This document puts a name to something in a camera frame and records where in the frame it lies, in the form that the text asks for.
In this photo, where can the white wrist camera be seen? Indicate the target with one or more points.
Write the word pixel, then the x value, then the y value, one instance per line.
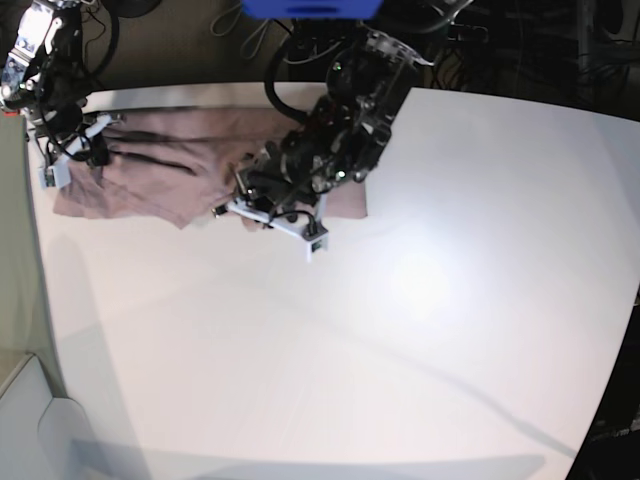
pixel 315 242
pixel 54 176

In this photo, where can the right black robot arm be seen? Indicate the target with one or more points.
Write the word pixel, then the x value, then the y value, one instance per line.
pixel 45 79

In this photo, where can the blue box at top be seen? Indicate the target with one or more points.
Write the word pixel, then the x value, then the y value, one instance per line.
pixel 312 9

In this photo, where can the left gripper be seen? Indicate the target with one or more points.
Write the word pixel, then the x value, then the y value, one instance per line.
pixel 277 191

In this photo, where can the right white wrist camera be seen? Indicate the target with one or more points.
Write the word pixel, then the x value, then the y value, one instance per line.
pixel 54 176

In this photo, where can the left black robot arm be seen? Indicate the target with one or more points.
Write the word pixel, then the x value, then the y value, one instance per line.
pixel 342 138

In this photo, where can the mauve t-shirt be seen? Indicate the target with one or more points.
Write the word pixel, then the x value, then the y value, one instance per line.
pixel 171 164

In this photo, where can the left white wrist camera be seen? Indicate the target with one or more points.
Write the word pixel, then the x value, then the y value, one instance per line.
pixel 315 242

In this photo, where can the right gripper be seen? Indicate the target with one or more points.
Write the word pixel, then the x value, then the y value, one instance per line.
pixel 84 143

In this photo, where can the white side table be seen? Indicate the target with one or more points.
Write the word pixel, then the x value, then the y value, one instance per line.
pixel 40 433

